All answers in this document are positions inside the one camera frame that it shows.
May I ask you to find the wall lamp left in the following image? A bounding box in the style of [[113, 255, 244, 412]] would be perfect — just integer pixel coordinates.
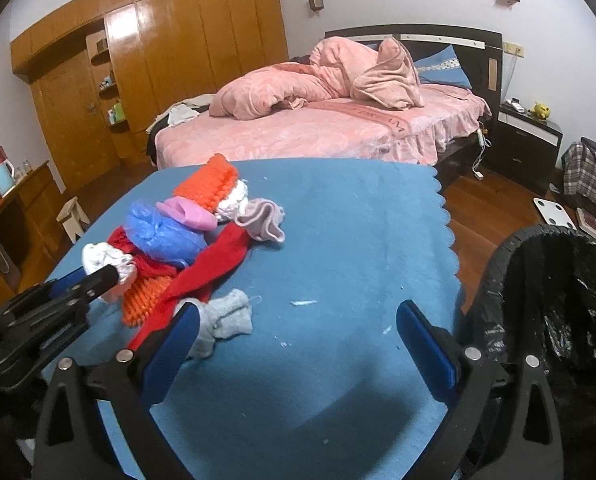
[[307, 0, 325, 13]]

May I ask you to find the yellow plush toy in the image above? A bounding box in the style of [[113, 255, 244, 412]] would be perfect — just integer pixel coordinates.
[[529, 102, 550, 122]]

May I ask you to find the wooden wardrobe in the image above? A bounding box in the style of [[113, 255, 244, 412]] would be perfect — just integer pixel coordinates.
[[10, 0, 288, 191]]

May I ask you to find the book on floor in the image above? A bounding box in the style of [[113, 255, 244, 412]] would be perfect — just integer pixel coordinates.
[[575, 207, 596, 240]]

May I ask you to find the clothes pile on bed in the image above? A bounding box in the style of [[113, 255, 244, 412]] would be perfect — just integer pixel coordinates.
[[146, 93, 214, 133]]

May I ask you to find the white bathroom scale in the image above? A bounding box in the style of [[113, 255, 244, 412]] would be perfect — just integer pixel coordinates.
[[533, 197, 576, 231]]

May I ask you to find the black lined trash bin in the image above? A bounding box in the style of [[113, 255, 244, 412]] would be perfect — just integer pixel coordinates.
[[457, 224, 596, 479]]

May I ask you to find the white tissue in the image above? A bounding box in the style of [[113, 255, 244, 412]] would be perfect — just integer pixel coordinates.
[[82, 242, 138, 304]]

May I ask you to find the black headboard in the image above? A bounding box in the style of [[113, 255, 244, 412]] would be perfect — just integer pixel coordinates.
[[325, 24, 503, 125]]

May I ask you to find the blue plastic bag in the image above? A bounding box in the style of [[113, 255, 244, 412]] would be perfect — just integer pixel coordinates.
[[123, 200, 207, 268]]

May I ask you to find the grey sock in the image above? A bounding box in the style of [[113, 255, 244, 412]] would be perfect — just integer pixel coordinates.
[[174, 288, 253, 360]]

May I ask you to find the white tissue ball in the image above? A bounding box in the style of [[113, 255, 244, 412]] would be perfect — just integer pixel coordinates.
[[214, 180, 249, 223]]

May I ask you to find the pink cloth pouch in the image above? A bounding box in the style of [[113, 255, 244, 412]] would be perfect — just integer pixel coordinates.
[[156, 196, 217, 232]]

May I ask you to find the bed with pink sheet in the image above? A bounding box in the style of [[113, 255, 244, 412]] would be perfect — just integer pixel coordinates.
[[149, 84, 491, 169]]

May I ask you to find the mauve crumpled sock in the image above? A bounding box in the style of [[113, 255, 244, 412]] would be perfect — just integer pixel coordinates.
[[234, 198, 286, 244]]

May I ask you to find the black nightstand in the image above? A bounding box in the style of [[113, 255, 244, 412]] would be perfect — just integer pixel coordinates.
[[484, 104, 562, 196]]

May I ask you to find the small white stool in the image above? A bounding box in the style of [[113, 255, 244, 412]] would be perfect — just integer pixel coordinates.
[[56, 196, 91, 244]]

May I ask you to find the pink duvet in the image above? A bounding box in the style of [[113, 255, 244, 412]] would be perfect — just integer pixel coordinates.
[[209, 36, 425, 120]]

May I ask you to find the red cloth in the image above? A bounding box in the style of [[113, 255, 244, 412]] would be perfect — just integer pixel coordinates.
[[108, 222, 251, 351]]

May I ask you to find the blue pillow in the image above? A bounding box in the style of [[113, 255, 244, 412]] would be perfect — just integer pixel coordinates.
[[414, 46, 472, 90]]

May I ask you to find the blue kettle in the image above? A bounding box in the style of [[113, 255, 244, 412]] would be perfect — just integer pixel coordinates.
[[0, 155, 15, 196]]

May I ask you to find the orange foam net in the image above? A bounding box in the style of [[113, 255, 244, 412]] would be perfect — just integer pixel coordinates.
[[121, 275, 173, 327], [173, 153, 238, 212]]

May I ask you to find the wooden side cabinet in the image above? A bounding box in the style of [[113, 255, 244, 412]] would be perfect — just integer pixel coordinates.
[[0, 162, 71, 305]]

